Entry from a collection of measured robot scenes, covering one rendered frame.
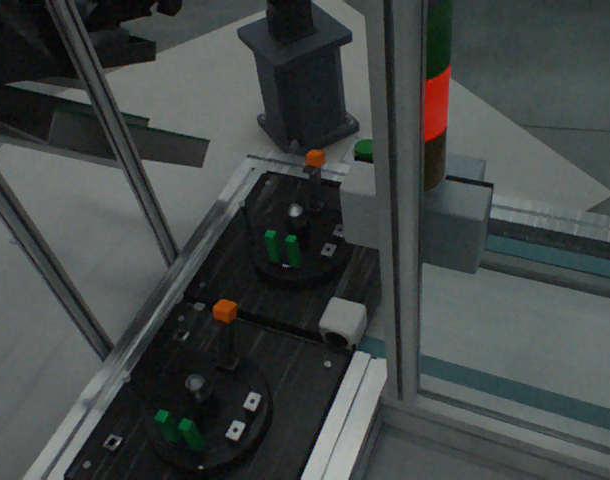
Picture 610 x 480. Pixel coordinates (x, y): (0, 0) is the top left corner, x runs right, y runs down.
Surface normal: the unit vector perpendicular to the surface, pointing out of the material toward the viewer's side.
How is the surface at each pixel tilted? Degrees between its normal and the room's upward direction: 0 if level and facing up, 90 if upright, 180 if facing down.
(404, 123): 90
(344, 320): 0
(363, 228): 90
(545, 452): 90
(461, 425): 90
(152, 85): 0
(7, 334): 0
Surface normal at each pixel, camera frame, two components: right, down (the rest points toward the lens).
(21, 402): -0.13, -0.66
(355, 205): -0.40, 0.72
